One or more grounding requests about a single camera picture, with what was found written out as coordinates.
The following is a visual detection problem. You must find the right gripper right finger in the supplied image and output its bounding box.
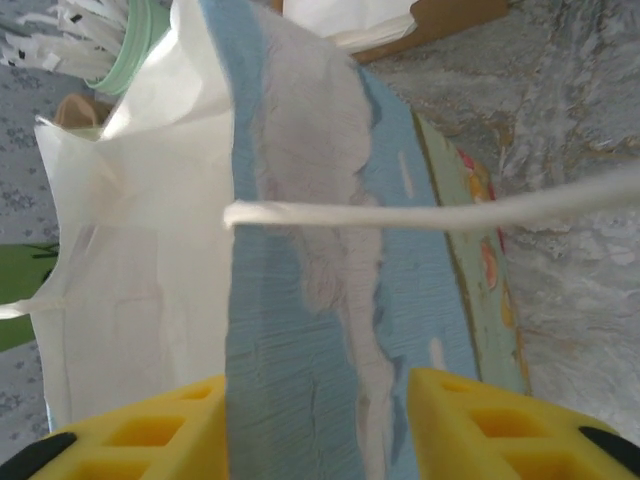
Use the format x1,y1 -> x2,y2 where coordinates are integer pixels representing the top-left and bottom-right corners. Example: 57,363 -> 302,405
410,367 -> 640,480

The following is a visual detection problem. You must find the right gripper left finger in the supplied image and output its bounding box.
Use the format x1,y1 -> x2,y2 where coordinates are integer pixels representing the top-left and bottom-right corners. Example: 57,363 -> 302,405
12,373 -> 229,480

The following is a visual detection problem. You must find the olive green paper coffee cup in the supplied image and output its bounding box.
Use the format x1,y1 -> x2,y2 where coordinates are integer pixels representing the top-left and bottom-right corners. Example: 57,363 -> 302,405
0,242 -> 62,352

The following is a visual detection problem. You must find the colourful paper gift bag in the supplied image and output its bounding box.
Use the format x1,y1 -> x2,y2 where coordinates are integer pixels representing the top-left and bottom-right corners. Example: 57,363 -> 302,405
0,0 -> 640,480

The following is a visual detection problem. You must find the brown pulp cup carrier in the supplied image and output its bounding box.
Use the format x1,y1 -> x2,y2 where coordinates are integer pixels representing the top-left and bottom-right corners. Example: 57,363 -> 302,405
53,93 -> 117,130

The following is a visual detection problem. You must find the mint green cup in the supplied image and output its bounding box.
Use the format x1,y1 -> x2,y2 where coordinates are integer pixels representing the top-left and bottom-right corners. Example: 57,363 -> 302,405
87,0 -> 174,96

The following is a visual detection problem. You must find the white paper-wrapped straw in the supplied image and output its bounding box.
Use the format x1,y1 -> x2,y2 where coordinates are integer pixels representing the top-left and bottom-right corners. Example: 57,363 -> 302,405
29,27 -> 126,71
13,8 -> 69,32

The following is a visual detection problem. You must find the white napkin stack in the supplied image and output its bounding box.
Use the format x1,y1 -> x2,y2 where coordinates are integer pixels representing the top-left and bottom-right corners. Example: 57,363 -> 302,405
282,0 -> 416,51

